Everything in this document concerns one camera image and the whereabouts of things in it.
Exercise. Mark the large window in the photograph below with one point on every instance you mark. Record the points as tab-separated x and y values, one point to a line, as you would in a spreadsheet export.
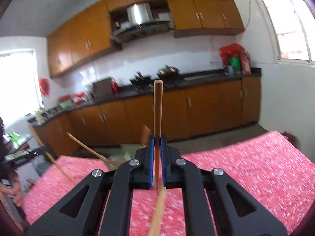
283	17

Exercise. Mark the person's left hand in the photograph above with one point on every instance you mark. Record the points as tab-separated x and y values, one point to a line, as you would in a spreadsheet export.
12	189

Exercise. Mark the black countertop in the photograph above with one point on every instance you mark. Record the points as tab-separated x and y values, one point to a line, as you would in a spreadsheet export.
196	80

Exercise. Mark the black wok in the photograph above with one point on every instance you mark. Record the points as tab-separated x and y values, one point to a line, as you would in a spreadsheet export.
140	78

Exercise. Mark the brown box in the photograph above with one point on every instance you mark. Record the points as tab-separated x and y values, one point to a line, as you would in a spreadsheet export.
102	88

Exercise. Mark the wooden base cabinets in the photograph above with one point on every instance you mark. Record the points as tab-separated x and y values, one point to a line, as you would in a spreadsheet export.
209	103

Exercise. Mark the blue box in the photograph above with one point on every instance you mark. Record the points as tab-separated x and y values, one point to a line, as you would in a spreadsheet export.
230	70

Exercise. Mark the wooden stick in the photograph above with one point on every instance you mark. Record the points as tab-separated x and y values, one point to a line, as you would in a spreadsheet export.
86	147

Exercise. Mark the reddish wooden chopstick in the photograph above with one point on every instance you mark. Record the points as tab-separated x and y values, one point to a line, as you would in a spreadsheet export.
157	108

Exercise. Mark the wooden wall cabinets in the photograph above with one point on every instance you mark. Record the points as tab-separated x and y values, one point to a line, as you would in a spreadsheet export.
78	41

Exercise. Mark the steel range hood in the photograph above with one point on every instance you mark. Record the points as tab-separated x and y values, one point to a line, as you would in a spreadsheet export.
137	13

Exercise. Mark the red floral tablecloth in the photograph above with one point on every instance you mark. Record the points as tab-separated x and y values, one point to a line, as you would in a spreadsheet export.
246	177

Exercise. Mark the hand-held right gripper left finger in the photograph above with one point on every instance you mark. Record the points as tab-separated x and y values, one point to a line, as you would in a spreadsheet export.
150	164

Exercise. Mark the red plastic bag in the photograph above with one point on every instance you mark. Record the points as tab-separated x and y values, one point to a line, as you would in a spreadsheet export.
230	50

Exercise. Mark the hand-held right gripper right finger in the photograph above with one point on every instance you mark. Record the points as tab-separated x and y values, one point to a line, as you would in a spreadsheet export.
164	164

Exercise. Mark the small window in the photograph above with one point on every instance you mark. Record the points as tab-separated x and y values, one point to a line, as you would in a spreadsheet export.
17	83

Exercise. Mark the red hanging bag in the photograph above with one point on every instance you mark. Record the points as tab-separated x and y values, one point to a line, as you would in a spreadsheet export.
44	86

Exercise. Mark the gas stove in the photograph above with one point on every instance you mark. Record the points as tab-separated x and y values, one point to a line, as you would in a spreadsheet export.
152	84

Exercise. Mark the wok with lid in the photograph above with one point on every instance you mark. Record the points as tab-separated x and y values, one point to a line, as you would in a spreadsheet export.
167	70

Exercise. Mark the green package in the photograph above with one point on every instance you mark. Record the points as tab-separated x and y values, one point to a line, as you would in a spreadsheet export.
235	65

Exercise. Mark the small red packet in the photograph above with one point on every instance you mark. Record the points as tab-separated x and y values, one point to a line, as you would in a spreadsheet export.
115	86

